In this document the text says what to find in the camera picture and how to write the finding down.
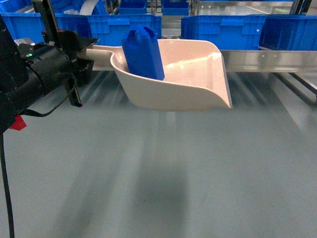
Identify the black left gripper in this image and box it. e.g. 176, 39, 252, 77
32, 0, 98, 107

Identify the blue plastic part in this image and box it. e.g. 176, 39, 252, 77
121, 25, 165, 80

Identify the beige plastic dustpan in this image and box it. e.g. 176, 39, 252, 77
77, 39, 232, 112

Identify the stainless steel shelf rack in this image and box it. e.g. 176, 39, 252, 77
14, 0, 317, 110

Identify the blue crate front left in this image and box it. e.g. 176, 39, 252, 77
88, 14, 162, 47

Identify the grey curved strip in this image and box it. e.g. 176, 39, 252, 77
79, 0, 99, 16

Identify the tilted blue crate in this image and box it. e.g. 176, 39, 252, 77
1, 12, 92, 43

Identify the blue crate back left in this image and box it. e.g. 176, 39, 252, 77
119, 0, 148, 15

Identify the blue crate back right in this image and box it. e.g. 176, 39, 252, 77
161, 0, 189, 16

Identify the blue crate front right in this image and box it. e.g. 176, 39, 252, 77
181, 15, 266, 50

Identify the blue crate far right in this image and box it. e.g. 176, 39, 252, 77
259, 14, 317, 51

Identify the black cable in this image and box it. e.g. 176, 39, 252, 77
0, 73, 77, 238

